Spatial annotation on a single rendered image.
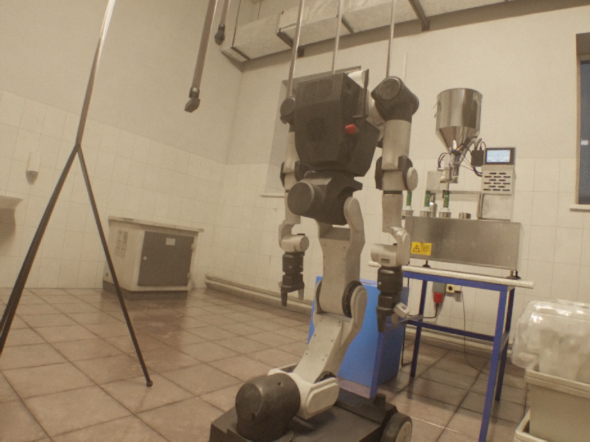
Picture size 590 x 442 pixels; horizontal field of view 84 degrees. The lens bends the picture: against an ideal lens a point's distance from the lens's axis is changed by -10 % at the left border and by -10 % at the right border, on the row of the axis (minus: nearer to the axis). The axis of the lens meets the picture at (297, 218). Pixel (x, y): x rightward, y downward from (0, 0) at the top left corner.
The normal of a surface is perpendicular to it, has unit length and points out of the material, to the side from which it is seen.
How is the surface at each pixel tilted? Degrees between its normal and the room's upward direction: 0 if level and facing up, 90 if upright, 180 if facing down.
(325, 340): 60
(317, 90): 90
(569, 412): 96
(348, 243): 100
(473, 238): 90
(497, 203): 90
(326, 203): 113
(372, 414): 45
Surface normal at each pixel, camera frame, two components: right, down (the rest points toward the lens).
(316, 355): -0.48, -0.62
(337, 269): -0.64, 0.04
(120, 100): 0.81, 0.07
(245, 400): -0.59, -0.43
